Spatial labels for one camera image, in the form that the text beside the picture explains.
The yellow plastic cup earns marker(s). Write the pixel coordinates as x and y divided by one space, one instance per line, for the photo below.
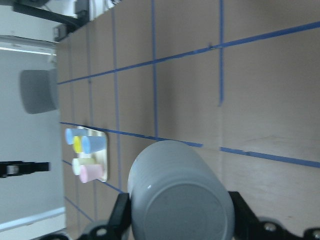
77 144

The blue cup near tray corner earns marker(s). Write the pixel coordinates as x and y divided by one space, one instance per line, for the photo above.
92 144

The cream plastic tray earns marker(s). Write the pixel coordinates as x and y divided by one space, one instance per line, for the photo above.
99 157

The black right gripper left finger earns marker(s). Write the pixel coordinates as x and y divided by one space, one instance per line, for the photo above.
120 218

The grey plastic cup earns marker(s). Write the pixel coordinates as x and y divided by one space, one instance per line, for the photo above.
176 196

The pink plastic cup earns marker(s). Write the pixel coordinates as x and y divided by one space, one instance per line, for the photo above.
90 172

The blue cup middle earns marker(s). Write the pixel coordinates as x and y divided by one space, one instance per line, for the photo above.
70 133

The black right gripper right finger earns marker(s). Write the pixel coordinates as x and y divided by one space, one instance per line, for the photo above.
245 219

